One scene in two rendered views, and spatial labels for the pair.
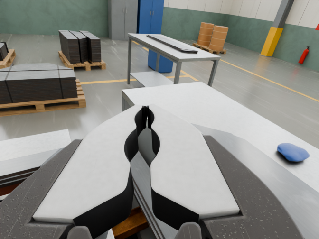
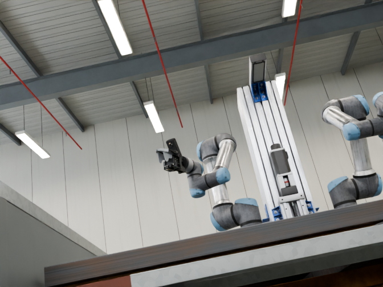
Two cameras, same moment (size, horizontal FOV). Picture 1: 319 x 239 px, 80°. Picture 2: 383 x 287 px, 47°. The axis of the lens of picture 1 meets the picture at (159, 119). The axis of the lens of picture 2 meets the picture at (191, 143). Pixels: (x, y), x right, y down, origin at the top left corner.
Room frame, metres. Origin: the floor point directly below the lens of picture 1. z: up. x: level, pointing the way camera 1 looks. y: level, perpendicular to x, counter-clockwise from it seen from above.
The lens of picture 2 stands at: (1.55, 1.14, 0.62)
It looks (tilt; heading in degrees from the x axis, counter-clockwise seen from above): 25 degrees up; 213
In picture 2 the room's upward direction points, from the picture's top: 11 degrees counter-clockwise
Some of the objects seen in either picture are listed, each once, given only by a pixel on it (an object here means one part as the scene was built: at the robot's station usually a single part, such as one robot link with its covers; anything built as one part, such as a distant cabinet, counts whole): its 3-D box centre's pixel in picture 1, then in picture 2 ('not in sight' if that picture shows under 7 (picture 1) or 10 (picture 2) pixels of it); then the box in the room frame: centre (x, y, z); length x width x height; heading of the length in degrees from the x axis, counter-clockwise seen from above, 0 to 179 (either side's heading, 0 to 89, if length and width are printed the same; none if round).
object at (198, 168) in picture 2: not in sight; (192, 168); (-0.19, -0.02, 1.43); 0.11 x 0.08 x 0.09; 5
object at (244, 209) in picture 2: not in sight; (246, 210); (-0.46, 0.08, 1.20); 0.13 x 0.12 x 0.14; 95
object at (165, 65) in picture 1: (160, 58); not in sight; (4.93, 0.18, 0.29); 0.61 x 0.43 x 0.57; 30
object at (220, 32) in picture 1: (211, 38); not in sight; (8.34, -1.61, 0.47); 1.32 x 0.80 x 0.95; 31
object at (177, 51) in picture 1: (164, 71); not in sight; (3.21, 0.02, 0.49); 1.60 x 0.70 x 0.99; 35
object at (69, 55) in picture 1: (79, 49); not in sight; (4.59, 2.09, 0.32); 1.20 x 0.80 x 0.65; 37
